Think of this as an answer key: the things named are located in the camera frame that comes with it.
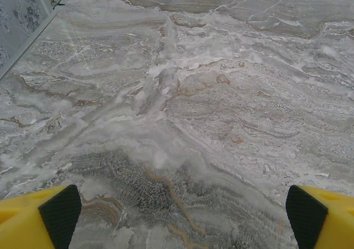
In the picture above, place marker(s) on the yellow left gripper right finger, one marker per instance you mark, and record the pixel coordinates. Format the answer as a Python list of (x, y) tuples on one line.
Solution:
[(329, 221)]

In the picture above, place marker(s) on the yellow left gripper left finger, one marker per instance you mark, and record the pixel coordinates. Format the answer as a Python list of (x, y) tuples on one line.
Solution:
[(25, 221)]

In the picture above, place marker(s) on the aluminium frame rail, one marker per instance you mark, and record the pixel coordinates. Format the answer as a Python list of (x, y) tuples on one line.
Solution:
[(27, 42)]

